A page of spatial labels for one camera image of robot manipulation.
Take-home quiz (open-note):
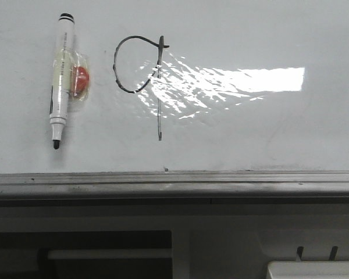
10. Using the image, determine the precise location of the aluminium whiteboard tray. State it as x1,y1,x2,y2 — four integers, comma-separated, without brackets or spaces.
0,171,349,201

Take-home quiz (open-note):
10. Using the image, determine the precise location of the red round magnet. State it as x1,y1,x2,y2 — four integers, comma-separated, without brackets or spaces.
71,66,90,97

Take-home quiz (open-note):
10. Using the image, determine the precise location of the white whiteboard surface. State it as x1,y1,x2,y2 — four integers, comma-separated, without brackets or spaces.
0,1,349,173

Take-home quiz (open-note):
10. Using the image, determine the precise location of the white whiteboard marker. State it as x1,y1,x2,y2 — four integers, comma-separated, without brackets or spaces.
49,13,75,149

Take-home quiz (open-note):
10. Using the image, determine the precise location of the white box corner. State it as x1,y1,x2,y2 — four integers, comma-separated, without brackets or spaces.
266,261,349,278

